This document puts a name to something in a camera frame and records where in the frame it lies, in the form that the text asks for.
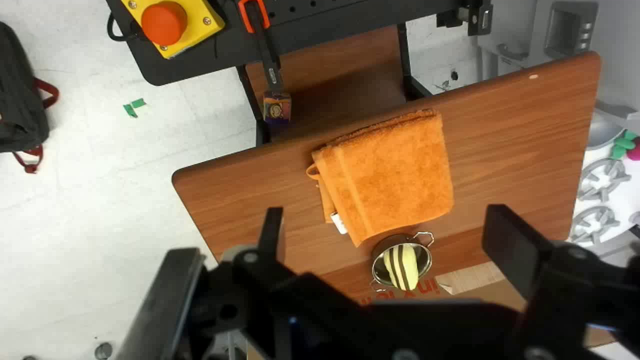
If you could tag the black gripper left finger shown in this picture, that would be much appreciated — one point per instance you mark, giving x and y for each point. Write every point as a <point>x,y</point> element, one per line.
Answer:
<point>271,233</point>

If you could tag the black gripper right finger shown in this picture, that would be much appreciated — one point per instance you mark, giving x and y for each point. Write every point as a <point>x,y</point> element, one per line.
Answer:
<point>516,243</point>

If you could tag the orange terry cloth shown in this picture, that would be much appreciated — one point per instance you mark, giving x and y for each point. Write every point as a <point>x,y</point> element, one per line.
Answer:
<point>386,173</point>

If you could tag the white side table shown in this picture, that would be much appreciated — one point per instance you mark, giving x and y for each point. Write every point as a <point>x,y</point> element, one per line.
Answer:
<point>601,201</point>

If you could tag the yellow striped plush toy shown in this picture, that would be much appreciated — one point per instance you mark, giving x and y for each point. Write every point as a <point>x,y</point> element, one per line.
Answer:
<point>403,266</point>

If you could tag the wooden lower shelf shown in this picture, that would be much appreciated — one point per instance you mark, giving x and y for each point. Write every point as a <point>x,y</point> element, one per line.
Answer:
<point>340,72</point>

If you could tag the green tape mark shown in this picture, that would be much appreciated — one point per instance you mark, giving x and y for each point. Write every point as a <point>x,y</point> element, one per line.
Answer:
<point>132,106</point>

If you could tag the yellow emergency stop box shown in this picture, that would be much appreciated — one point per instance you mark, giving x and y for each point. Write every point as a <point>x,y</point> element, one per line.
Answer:
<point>193,30</point>

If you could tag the gray metal box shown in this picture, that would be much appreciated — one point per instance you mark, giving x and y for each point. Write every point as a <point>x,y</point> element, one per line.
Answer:
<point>571,30</point>

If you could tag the black perforated breadboard table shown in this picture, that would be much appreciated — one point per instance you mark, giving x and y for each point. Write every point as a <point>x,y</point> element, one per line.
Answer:
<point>333,16</point>

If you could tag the gray plastic bracket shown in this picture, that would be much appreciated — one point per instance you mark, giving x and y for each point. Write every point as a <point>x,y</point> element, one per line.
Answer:
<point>603,179</point>
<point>597,220</point>

